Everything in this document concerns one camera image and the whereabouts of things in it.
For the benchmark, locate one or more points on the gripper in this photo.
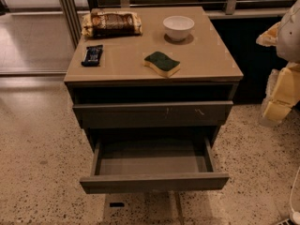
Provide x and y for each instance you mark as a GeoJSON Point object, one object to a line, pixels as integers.
{"type": "Point", "coordinates": [290, 39]}

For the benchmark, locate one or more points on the grey drawer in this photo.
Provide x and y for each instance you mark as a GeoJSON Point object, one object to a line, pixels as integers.
{"type": "Point", "coordinates": [153, 166]}
{"type": "Point", "coordinates": [153, 115]}

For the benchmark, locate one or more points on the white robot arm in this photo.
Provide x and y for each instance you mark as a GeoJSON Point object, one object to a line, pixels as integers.
{"type": "Point", "coordinates": [285, 36]}

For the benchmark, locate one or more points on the grey drawer cabinet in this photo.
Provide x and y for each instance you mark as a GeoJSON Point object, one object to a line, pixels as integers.
{"type": "Point", "coordinates": [174, 79]}

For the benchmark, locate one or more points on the white ceramic bowl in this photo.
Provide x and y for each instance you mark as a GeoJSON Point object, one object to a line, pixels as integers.
{"type": "Point", "coordinates": [178, 28]}

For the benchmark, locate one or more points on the green yellow sponge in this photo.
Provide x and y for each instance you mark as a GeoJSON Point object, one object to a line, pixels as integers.
{"type": "Point", "coordinates": [162, 64]}

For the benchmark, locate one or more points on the brown chip bag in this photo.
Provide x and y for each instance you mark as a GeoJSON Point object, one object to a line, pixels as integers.
{"type": "Point", "coordinates": [103, 24]}

